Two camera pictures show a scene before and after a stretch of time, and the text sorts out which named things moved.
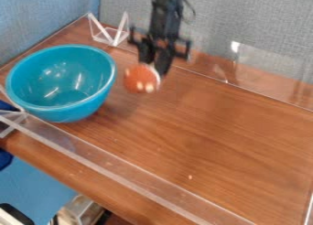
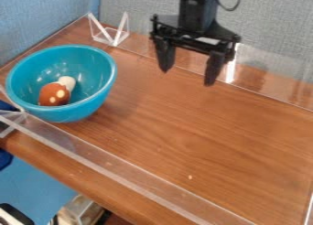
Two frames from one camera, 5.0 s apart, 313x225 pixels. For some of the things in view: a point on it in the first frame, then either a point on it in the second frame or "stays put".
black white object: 12,217 stays put
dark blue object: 7,155 stays put
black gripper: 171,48 -> 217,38
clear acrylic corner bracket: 106,35 stays put
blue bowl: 59,83 stays put
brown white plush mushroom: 142,79 -> 54,93
